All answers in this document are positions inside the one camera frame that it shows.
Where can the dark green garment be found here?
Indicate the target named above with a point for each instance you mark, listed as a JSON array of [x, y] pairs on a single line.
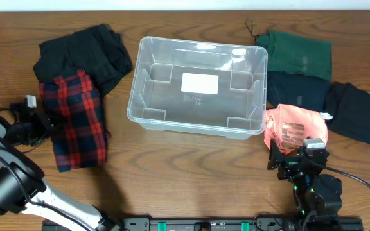
[[294, 54]]

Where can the white label in container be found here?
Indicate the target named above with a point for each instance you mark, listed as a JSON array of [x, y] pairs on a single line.
[[200, 83]]

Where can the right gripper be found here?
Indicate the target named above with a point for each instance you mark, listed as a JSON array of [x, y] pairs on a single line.
[[290, 162]]

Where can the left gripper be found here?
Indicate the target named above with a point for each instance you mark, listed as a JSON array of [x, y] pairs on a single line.
[[44, 121]]

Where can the black drawstring loop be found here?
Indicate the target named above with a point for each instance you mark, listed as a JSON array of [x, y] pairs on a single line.
[[250, 26]]

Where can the dark navy folded garment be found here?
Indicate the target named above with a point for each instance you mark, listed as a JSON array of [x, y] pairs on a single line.
[[297, 90]]

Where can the red navy plaid garment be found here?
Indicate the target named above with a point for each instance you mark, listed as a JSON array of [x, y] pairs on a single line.
[[82, 141]]

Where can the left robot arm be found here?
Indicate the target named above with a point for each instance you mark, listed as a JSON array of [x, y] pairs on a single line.
[[23, 189]]

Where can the clear plastic storage container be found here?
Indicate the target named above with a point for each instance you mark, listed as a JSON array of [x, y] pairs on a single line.
[[157, 103]]

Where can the black garment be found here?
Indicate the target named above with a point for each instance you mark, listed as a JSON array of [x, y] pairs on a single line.
[[97, 50], [350, 111]]

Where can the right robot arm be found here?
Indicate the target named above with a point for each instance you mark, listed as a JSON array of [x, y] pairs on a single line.
[[317, 195]]

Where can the pink printed garment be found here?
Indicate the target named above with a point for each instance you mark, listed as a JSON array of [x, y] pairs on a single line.
[[290, 125]]

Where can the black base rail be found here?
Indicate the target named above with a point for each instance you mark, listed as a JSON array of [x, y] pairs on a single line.
[[257, 224]]

